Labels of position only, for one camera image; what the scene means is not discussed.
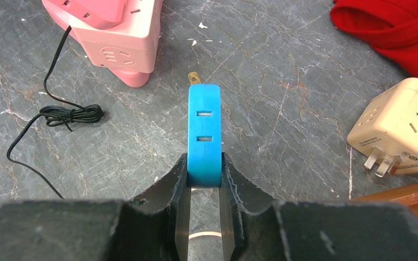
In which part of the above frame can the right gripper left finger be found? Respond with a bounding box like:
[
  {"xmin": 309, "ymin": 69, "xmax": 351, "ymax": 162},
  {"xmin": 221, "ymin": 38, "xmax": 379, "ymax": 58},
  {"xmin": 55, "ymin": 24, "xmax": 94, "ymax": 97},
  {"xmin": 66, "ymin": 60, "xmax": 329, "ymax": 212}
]
[{"xmin": 0, "ymin": 154, "xmax": 191, "ymax": 260}]

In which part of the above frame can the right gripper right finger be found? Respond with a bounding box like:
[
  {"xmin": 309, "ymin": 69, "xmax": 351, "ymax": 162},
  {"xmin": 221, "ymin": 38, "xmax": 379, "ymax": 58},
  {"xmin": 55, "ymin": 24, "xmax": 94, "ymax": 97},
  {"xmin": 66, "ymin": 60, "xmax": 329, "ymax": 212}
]
[{"xmin": 219, "ymin": 153, "xmax": 418, "ymax": 260}]

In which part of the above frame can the beige cube plug adapter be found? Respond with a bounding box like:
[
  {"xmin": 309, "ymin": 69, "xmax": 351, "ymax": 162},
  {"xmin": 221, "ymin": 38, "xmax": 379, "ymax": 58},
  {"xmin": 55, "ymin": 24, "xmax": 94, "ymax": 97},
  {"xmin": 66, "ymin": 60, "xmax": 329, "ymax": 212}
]
[{"xmin": 347, "ymin": 78, "xmax": 418, "ymax": 177}]

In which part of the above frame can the pink cube socket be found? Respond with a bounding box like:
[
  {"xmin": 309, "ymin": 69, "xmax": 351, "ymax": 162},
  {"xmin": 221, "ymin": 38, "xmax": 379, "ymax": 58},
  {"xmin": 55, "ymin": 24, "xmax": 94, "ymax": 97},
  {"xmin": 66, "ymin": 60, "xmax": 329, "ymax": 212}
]
[{"xmin": 43, "ymin": 0, "xmax": 163, "ymax": 88}]

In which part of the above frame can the red cloth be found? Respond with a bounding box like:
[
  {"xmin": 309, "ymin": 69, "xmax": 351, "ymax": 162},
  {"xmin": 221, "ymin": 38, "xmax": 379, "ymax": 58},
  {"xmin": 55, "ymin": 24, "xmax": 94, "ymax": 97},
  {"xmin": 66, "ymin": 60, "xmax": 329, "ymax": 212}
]
[{"xmin": 330, "ymin": 1, "xmax": 418, "ymax": 78}]

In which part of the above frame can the blue plug adapter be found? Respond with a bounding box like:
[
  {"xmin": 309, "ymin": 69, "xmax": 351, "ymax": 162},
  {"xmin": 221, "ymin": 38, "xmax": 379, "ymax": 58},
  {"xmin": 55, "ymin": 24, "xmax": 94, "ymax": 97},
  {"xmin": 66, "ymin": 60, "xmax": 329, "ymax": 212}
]
[{"xmin": 187, "ymin": 72, "xmax": 222, "ymax": 188}]

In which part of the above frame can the black thin cable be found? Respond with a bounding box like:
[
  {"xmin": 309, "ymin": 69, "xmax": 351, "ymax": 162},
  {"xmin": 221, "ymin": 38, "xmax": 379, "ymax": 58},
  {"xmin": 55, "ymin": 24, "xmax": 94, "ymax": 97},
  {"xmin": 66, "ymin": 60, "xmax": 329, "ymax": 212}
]
[{"xmin": 6, "ymin": 26, "xmax": 105, "ymax": 200}]

